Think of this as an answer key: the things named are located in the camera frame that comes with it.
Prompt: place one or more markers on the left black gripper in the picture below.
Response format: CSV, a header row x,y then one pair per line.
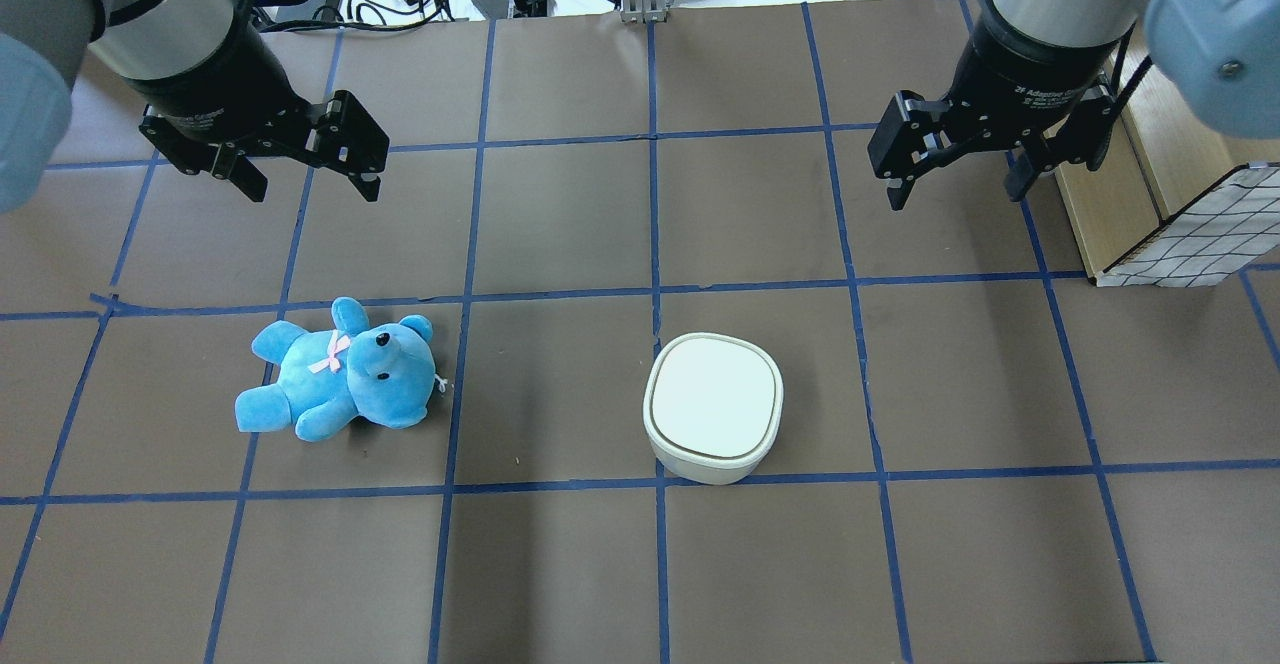
x,y
222,86

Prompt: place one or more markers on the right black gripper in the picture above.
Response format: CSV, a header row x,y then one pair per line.
x,y
1030,69

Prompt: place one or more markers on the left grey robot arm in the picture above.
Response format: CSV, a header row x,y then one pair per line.
x,y
44,46

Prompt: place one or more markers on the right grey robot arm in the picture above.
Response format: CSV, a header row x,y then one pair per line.
x,y
1221,55

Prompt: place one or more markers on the white trash can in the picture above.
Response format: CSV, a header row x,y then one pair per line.
x,y
712,407

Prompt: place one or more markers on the wooden box with grid cloth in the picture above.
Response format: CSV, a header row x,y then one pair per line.
x,y
1174,204

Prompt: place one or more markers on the blue teddy bear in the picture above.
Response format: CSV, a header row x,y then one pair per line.
x,y
385,374

